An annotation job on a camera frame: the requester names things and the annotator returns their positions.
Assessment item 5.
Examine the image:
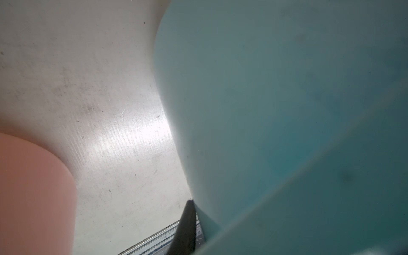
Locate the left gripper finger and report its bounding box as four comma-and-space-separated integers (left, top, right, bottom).
166, 200, 197, 255

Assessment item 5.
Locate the pink plastic bucket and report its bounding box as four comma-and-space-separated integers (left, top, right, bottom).
1, 133, 77, 255

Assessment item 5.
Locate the blue plastic bucket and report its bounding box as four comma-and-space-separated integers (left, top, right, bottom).
154, 1, 408, 255

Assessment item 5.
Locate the aluminium front rail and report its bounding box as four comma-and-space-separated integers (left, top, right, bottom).
120, 215, 206, 255

